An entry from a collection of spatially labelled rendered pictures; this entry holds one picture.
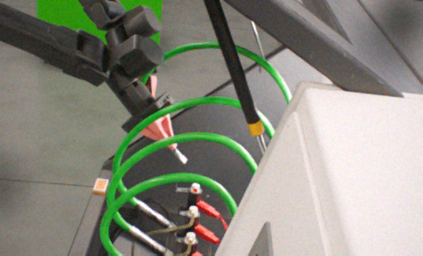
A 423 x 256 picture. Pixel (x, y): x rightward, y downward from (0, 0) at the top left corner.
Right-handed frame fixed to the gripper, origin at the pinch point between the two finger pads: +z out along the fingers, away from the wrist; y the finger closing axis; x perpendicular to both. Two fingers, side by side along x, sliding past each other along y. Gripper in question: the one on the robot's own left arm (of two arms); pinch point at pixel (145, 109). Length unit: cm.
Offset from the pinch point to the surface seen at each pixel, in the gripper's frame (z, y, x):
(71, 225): -5, 81, 150
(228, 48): 13, -33, -47
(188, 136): 15.4, -17.7, -23.2
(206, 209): 25.3, 1.1, -4.7
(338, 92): 23, -28, -54
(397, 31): 9, 19, -50
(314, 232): 36, -46, -55
